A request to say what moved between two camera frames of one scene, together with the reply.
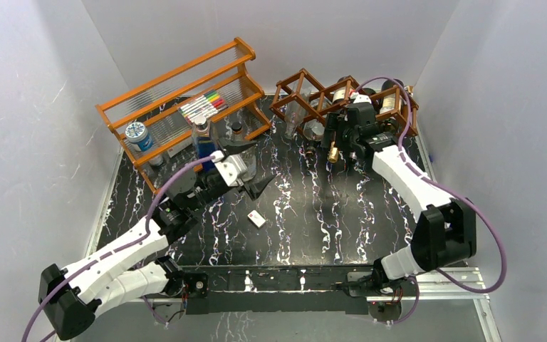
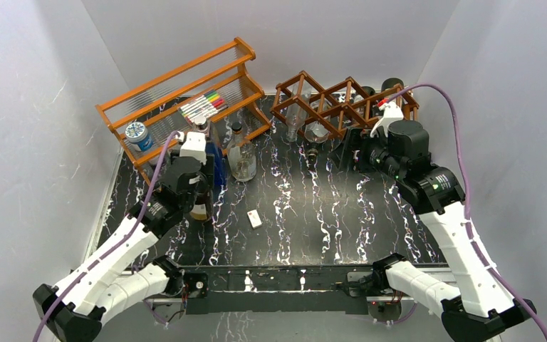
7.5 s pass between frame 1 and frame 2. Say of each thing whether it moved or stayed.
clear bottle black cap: stayed
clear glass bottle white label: stayed
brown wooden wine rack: stayed
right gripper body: moved
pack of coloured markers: stayed
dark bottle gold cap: moved
